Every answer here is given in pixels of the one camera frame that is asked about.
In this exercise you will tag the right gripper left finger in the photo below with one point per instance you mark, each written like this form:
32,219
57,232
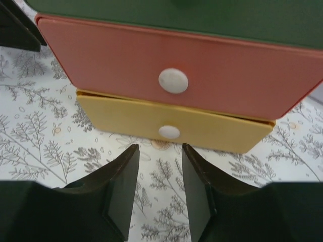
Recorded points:
97,207

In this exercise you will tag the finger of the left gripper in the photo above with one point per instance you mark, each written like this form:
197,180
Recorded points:
17,30

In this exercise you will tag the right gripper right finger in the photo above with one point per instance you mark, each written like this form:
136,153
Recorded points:
223,208

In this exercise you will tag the yellow drawer box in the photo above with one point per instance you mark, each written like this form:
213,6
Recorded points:
173,123

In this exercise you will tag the red drawer box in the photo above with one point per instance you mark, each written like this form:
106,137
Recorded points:
239,78

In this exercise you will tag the green drawer box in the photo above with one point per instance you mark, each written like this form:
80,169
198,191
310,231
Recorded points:
295,23

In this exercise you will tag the floral table mat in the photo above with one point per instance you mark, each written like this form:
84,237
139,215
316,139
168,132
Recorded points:
46,137

